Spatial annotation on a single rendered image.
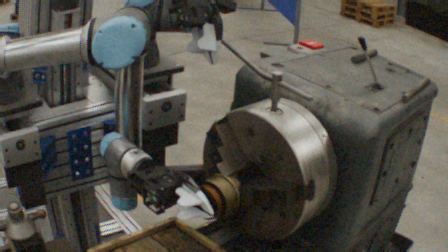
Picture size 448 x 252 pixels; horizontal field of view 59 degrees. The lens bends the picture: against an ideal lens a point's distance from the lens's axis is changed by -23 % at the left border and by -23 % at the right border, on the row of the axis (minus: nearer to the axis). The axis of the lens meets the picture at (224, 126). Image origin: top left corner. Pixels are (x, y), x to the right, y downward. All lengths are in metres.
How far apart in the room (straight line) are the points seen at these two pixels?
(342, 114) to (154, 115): 0.55
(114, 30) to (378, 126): 0.61
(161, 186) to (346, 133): 0.42
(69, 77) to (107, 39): 0.54
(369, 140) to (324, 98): 0.17
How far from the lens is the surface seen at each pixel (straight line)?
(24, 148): 1.26
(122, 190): 1.20
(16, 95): 1.33
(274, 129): 1.03
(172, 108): 1.43
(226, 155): 1.08
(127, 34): 1.00
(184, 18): 1.05
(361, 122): 1.10
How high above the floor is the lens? 1.67
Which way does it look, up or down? 26 degrees down
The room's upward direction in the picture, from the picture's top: 5 degrees clockwise
